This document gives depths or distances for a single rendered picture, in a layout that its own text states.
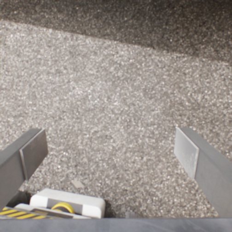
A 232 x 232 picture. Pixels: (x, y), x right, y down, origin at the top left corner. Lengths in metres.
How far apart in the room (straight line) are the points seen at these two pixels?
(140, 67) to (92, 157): 0.44
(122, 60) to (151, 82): 0.16
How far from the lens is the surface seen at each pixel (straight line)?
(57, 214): 0.60
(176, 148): 0.17
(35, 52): 0.95
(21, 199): 0.86
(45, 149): 0.17
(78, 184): 0.79
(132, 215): 0.69
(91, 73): 0.80
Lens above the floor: 0.72
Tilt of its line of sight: 81 degrees down
